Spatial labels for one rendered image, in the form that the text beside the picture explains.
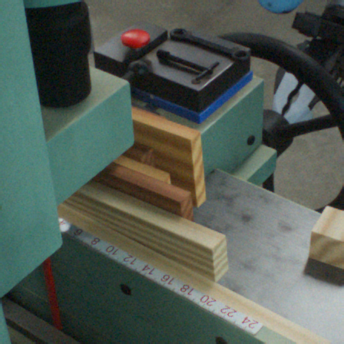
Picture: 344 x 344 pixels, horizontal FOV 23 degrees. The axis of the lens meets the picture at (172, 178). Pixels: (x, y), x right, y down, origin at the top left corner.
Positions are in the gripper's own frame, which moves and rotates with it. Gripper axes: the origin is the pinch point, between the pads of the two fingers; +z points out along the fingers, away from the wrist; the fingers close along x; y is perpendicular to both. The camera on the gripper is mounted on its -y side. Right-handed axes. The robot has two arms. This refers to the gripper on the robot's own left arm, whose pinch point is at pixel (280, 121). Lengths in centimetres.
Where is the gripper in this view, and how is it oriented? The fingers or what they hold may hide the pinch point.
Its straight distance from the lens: 129.1
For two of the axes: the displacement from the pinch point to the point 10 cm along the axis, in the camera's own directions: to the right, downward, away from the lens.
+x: -8.0, -3.6, 4.7
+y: 3.3, 3.9, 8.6
